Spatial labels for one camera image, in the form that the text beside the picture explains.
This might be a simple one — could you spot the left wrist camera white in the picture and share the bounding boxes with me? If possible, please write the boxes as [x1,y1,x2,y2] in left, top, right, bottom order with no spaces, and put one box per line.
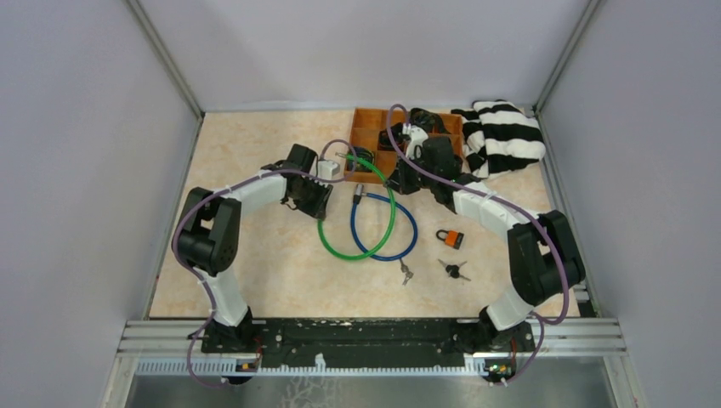
[315,160,341,183]

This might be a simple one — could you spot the blue cable lock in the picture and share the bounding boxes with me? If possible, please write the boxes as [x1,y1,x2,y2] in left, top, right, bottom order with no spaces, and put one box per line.
[349,184,418,262]

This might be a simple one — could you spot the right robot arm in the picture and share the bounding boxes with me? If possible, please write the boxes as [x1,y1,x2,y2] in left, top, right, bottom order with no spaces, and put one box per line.
[390,127,586,350]

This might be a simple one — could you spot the black padlock keys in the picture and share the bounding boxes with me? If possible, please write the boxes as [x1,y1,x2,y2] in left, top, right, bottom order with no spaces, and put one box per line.
[438,259,470,281]

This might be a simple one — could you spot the blue lock key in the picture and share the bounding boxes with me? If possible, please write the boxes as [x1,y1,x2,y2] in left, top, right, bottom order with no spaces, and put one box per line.
[399,258,414,286]

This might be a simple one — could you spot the green cable lock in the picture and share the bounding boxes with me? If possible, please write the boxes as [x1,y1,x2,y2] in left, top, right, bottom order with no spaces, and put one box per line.
[317,153,397,261]

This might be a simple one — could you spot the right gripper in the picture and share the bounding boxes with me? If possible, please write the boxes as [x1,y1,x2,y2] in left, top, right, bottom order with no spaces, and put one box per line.
[385,150,437,196]

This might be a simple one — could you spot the orange padlock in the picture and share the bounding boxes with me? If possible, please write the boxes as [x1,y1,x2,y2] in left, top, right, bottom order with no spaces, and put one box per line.
[435,229,465,250]

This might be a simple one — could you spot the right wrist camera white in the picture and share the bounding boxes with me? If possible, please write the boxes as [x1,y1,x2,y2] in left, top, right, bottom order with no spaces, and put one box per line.
[401,123,429,160]

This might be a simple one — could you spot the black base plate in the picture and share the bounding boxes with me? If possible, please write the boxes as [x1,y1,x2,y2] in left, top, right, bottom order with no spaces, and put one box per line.
[200,318,536,369]

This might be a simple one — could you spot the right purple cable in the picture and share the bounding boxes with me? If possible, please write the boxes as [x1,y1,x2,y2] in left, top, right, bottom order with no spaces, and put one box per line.
[384,103,571,387]

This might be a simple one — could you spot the wooden compartment tray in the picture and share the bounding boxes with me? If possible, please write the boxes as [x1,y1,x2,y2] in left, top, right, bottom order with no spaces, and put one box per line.
[349,108,464,178]

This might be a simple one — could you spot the rolled green tie, unrolling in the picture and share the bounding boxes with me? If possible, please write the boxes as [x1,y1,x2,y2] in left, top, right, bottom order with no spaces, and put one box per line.
[410,107,450,134]

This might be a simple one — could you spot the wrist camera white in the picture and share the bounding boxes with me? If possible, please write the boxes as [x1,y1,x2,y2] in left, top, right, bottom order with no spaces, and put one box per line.
[401,123,429,160]
[315,160,341,183]

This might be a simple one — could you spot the rolled floral tie, left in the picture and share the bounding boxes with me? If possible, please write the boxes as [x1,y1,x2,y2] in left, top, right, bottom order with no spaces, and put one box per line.
[353,146,375,173]

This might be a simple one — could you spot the black white striped towel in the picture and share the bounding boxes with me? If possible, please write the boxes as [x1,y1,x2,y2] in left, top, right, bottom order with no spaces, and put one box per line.
[451,99,547,179]

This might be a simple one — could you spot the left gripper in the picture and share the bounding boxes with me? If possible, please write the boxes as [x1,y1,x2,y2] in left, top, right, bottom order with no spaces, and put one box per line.
[292,175,334,221]

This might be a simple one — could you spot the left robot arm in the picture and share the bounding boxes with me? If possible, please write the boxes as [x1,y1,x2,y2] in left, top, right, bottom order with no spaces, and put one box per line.
[171,144,340,352]

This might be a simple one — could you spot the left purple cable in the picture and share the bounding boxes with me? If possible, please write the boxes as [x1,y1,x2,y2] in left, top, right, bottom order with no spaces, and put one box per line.
[171,139,361,391]

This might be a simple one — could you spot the purple cable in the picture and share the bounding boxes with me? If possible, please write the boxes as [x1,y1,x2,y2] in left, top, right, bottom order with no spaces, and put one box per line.
[171,139,361,391]
[384,103,571,387]

